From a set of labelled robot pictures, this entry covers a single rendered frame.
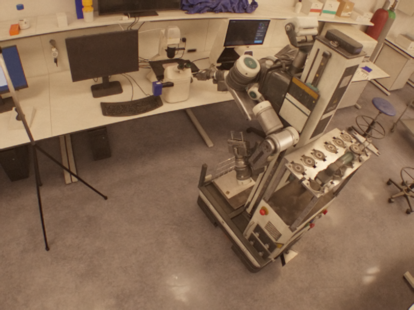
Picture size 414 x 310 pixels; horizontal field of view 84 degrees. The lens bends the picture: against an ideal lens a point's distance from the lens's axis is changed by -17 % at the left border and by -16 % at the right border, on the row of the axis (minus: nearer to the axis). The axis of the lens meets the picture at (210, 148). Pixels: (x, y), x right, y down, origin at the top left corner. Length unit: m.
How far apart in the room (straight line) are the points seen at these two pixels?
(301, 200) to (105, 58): 1.70
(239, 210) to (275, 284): 0.68
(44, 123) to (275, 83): 1.62
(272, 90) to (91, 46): 1.31
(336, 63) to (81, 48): 1.65
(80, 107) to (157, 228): 1.15
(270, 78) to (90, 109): 1.37
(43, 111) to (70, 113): 0.23
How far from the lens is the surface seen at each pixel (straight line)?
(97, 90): 2.37
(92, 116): 2.12
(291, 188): 1.76
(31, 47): 2.64
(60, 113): 2.22
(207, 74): 2.26
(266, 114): 1.33
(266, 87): 1.47
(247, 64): 1.37
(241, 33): 2.50
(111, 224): 2.38
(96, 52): 2.13
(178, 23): 2.78
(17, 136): 2.16
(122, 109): 2.12
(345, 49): 1.28
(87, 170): 2.75
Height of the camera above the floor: 2.09
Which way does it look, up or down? 46 degrees down
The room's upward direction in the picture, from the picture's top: 12 degrees clockwise
